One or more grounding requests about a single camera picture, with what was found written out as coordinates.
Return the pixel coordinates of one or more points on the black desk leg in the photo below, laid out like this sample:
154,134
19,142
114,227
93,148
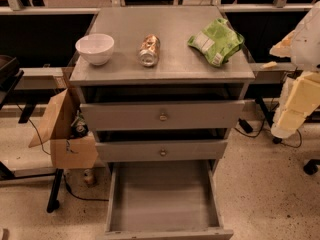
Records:
53,202

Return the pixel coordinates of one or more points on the black power adapter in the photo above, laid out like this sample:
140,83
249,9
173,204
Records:
245,125

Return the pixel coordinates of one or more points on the orange soda can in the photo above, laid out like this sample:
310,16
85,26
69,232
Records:
149,51

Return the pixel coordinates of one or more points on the brown cardboard box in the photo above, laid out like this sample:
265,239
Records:
55,127

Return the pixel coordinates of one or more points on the black chair caster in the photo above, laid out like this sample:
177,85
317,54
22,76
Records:
311,167

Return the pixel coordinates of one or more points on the white ceramic bowl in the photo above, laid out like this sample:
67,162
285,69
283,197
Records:
96,48

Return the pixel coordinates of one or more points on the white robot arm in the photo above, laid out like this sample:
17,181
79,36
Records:
299,97

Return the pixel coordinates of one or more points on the middle grey drawer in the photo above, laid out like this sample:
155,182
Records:
161,150

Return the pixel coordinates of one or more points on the grey drawer cabinet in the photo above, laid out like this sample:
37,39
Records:
181,74

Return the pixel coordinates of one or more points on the top grey drawer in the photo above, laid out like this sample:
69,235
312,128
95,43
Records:
162,115

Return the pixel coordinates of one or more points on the bottom grey open drawer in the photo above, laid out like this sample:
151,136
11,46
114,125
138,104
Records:
173,200

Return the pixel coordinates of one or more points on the green snack bag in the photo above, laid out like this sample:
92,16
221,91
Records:
217,42

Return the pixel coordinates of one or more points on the small bottle on floor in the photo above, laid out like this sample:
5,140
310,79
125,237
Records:
89,177

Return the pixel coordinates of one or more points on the black table leg right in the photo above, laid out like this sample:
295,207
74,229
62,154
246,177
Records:
268,114

